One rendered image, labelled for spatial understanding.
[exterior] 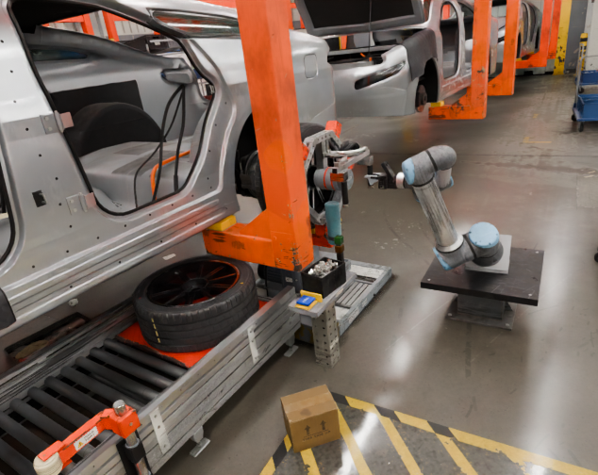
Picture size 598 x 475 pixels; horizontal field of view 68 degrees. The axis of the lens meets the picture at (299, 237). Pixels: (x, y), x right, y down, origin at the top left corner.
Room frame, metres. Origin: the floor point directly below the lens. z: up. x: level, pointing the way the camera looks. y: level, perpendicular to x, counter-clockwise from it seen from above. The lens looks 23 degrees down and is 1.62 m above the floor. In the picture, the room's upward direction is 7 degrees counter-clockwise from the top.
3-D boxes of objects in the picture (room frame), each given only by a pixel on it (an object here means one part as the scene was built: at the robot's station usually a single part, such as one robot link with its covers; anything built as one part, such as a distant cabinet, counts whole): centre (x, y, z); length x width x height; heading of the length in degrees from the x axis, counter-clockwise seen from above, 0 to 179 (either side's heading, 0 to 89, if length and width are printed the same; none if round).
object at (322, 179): (2.62, -0.25, 0.85); 0.21 x 0.14 x 0.14; 54
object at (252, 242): (2.39, 0.31, 0.69); 0.52 x 0.17 x 0.35; 54
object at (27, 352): (2.50, 1.67, 0.02); 0.52 x 0.42 x 0.04; 139
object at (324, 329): (1.99, -0.08, 0.21); 0.10 x 0.10 x 0.42; 54
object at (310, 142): (2.66, -0.19, 0.85); 0.54 x 0.07 x 0.54; 144
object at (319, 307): (2.01, -0.10, 0.44); 0.43 x 0.17 x 0.03; 144
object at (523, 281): (2.30, -1.07, 0.15); 0.60 x 0.60 x 0.30; 58
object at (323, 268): (2.02, -0.10, 0.51); 0.20 x 0.14 x 0.13; 136
